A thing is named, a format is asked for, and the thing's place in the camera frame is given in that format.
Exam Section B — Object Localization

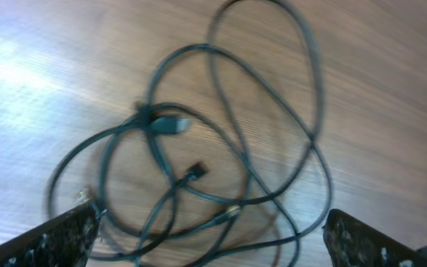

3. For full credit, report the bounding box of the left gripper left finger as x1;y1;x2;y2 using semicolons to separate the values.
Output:
0;202;101;267

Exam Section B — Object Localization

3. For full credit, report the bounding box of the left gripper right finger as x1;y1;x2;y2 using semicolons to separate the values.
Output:
323;208;427;267

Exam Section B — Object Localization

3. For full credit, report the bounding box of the black usb cable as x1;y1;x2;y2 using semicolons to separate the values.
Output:
87;0;333;267
44;102;251;267

